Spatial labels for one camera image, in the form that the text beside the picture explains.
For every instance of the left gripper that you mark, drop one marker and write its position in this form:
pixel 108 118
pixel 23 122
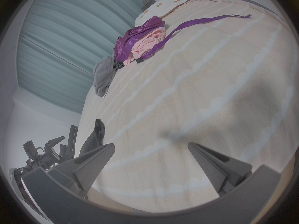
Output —
pixel 50 159

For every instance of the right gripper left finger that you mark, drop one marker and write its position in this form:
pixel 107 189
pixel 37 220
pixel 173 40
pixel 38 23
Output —
pixel 86 169

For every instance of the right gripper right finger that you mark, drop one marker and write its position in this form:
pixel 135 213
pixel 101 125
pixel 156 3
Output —
pixel 217 169

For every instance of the black T-shirt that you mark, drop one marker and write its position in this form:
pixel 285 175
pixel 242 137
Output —
pixel 93 141

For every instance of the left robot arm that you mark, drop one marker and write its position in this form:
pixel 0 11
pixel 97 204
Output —
pixel 29 148

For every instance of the bed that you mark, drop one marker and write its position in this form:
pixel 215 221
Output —
pixel 210 101

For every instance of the blue-green curtain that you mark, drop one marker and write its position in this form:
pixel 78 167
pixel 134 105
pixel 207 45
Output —
pixel 81 27
pixel 51 78

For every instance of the grey garment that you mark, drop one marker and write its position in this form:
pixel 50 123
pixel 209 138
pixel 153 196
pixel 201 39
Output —
pixel 102 73

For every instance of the black shiny garment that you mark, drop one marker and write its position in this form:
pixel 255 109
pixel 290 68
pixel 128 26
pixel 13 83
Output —
pixel 118 65

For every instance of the purple satin garment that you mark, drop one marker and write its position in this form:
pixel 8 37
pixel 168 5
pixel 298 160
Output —
pixel 130 38

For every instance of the pink garment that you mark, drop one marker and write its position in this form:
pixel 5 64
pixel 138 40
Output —
pixel 144 43

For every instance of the grey bedside table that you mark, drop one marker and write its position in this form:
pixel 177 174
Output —
pixel 148 1

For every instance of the white printed pillow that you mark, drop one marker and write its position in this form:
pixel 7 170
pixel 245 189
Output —
pixel 158 8

